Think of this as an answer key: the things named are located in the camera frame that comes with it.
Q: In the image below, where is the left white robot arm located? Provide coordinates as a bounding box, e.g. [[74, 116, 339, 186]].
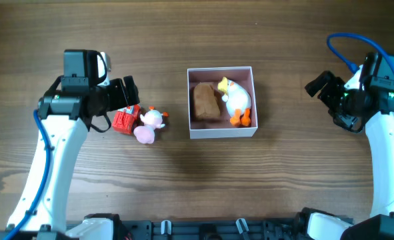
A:
[[0, 49, 139, 239]]

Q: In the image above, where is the left blue cable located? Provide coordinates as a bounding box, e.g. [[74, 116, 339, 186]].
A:
[[1, 109, 53, 240]]

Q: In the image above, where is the white cardboard box pink interior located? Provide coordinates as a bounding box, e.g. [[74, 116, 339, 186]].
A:
[[187, 67, 258, 139]]

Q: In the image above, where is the brown plush bear toy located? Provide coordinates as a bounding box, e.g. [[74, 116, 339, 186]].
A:
[[193, 83, 221, 119]]

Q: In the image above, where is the red toy fire truck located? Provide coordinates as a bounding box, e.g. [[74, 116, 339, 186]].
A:
[[112, 104, 141, 135]]

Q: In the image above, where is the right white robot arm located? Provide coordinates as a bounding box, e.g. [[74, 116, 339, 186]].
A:
[[295, 53, 394, 239]]

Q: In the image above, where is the pink plush pig toy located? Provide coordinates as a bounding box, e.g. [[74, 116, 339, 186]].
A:
[[133, 106, 169, 144]]

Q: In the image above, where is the white plush duck toy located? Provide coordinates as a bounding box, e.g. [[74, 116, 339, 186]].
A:
[[217, 77, 252, 127]]

